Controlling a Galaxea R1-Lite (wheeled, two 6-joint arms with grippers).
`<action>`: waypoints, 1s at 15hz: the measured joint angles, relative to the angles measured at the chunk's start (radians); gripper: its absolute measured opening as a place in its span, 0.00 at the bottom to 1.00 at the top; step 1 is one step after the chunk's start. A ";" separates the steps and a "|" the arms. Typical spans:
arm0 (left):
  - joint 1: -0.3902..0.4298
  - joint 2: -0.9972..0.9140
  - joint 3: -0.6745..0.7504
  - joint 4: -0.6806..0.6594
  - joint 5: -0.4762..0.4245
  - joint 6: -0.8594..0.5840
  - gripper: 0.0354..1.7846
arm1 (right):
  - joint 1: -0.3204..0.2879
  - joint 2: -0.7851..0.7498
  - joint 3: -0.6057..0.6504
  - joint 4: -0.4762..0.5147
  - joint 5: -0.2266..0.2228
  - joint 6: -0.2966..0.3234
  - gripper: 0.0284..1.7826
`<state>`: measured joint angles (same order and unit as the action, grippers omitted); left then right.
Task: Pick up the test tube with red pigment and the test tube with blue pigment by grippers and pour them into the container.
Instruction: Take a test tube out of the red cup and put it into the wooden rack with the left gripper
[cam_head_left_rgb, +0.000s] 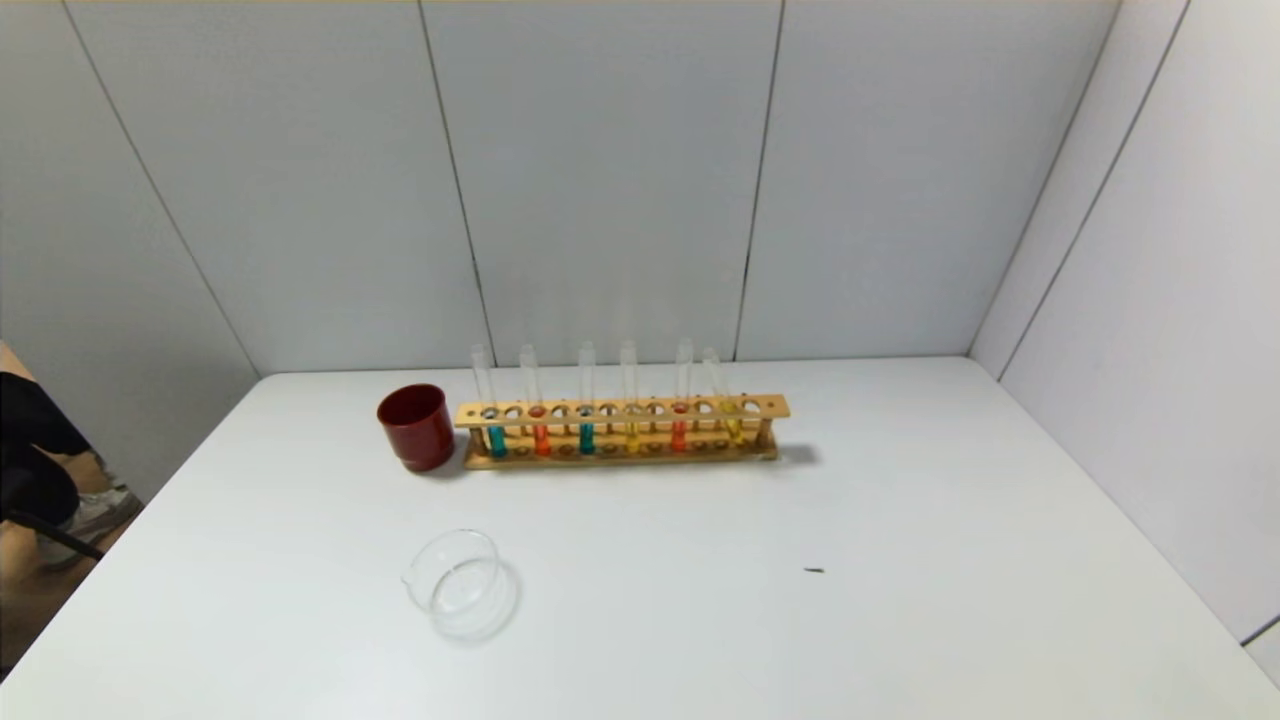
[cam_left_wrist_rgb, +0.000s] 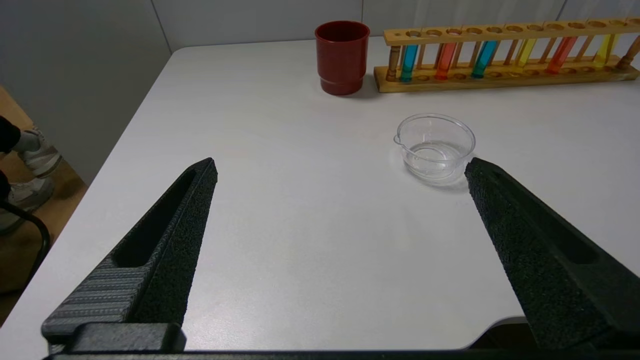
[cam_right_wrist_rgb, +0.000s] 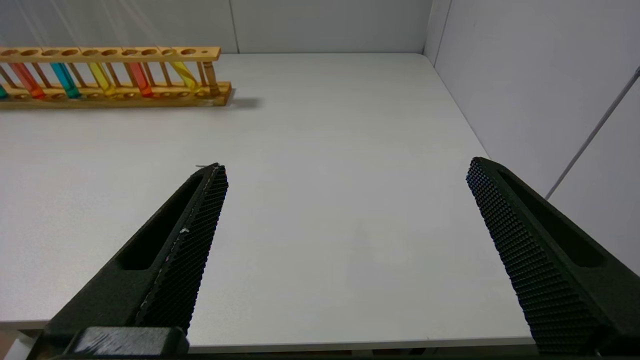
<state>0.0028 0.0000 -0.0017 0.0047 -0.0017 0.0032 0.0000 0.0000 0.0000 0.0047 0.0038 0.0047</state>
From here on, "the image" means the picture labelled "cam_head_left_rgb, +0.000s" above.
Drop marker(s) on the person in black clothing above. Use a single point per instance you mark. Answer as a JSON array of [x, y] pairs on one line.
[[35, 440]]

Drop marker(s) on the grey sneaker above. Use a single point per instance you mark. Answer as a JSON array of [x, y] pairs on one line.
[[95, 520]]

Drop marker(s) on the dark red plastic cup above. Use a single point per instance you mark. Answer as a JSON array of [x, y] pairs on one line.
[[420, 440]]

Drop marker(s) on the clear glass beaker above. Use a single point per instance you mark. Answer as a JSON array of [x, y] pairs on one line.
[[465, 600]]

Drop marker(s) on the blue liquid glass test tube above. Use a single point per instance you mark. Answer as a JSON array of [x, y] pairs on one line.
[[496, 440], [586, 437]]

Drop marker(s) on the red liquid glass test tube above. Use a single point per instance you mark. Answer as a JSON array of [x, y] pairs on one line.
[[679, 435], [541, 438]]

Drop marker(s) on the yellow liquid glass test tube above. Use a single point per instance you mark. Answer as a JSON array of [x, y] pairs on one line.
[[734, 428], [631, 435]]

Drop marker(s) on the wooden test tube rack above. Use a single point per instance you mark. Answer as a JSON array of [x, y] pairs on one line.
[[650, 458]]

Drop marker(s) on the black chair leg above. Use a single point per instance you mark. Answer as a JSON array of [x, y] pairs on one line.
[[60, 538]]

